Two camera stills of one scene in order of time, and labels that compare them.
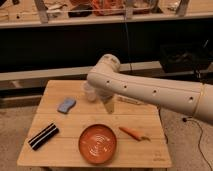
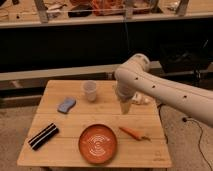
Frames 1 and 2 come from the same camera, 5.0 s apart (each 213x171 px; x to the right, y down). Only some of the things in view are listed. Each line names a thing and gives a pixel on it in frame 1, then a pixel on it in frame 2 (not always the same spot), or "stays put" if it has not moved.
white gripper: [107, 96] to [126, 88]
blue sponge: [66, 105] stays put
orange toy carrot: [137, 135] stays put
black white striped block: [46, 134] stays put
